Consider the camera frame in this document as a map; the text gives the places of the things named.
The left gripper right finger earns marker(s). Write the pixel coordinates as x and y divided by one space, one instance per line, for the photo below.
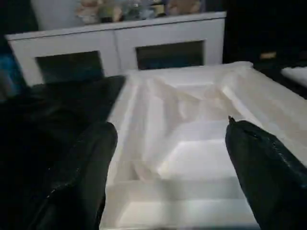
268 179

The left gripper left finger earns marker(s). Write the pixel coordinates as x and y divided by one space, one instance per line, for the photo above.
79 187

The white plastic table top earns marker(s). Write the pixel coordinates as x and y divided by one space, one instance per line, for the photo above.
192 155

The black table mat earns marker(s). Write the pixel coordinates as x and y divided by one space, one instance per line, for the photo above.
48 107

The small yellow tag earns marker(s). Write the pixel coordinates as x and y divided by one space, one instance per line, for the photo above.
268 55

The white glass-door cabinet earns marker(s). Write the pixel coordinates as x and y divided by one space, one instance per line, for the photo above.
120 40

